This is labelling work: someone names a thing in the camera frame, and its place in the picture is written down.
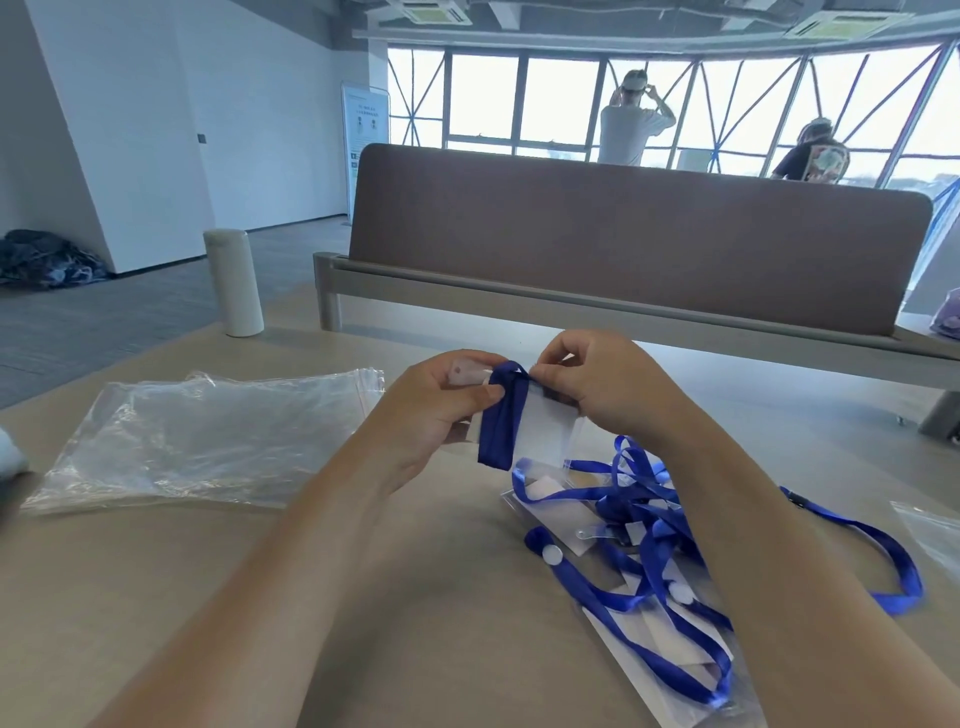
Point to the person's right forearm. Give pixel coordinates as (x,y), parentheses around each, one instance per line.
(787,585)

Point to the white thermos bottle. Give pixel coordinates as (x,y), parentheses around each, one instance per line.
(234,281)

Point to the dark bag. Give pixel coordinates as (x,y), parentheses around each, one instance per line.
(49,259)

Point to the person's left forearm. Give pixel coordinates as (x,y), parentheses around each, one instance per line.
(270,585)

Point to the person's right thumb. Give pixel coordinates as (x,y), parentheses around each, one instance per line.
(553,377)

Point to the person's left thumb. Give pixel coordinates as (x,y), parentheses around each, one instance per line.
(480,394)

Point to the person's right hand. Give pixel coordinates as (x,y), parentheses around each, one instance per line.
(619,390)

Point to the white box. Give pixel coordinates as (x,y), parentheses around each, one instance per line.
(694,160)

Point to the window frame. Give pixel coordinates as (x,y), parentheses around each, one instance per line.
(517,97)

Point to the brown desk divider panel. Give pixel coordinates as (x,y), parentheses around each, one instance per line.
(637,240)

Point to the clear badge holder with card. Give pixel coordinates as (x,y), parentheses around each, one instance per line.
(660,637)
(559,510)
(544,431)

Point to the small clear plastic bag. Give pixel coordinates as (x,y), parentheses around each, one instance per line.
(934,529)

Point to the ceiling air conditioner unit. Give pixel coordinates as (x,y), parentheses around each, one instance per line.
(435,11)
(847,25)

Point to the standing banner sign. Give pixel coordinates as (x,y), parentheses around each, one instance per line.
(364,150)

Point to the large clear plastic bag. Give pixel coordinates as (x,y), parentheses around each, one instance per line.
(202,442)

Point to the purple object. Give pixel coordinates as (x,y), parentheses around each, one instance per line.
(947,315)

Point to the person's left hand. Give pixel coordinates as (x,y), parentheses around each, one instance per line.
(420,409)

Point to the pale blue grey object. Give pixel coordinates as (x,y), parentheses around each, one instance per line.
(11,457)

